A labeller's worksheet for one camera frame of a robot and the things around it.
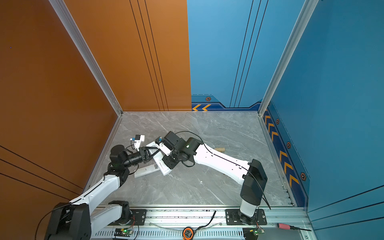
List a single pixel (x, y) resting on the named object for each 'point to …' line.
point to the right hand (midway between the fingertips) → (165, 160)
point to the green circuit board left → (123, 232)
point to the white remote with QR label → (146, 170)
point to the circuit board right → (252, 233)
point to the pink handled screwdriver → (286, 226)
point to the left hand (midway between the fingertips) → (160, 150)
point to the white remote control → (157, 159)
